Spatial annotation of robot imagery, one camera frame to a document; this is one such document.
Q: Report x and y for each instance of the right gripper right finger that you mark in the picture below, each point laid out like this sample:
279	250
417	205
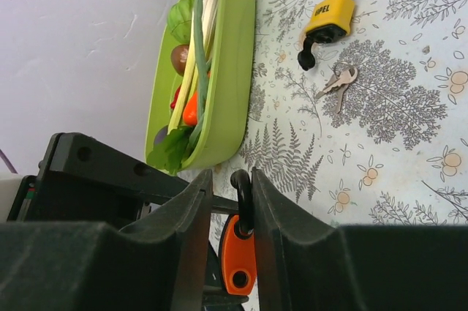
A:
306	264

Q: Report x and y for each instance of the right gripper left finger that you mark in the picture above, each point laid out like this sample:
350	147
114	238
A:
155	263

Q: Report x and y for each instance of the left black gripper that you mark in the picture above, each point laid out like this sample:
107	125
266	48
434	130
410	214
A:
83	179

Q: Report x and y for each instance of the orange padlock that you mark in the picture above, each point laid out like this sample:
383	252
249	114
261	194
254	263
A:
236	247

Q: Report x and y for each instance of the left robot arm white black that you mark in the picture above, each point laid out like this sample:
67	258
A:
11	194

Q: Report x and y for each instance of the green leafy vegetable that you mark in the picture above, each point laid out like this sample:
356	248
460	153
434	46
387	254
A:
171	152

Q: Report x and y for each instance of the purple eggplant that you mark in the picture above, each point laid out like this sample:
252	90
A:
161	135

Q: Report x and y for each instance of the red chili pepper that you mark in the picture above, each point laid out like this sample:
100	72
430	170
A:
175	98

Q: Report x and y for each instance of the orange bell pepper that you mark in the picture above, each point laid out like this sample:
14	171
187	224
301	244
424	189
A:
190	111

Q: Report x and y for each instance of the brown mushroom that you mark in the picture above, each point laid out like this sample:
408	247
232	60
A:
179	57

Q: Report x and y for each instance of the green beans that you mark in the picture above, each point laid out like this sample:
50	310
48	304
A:
202	68

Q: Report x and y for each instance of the floral table mat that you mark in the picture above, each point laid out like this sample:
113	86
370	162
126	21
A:
397	151

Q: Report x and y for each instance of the green round cabbage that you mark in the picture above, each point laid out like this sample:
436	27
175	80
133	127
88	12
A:
179	20

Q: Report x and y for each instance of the silver keys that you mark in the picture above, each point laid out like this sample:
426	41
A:
339	83

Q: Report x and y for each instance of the white leek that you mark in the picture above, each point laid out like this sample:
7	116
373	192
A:
191	76

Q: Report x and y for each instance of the yellow padlock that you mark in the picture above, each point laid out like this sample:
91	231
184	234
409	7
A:
330	22

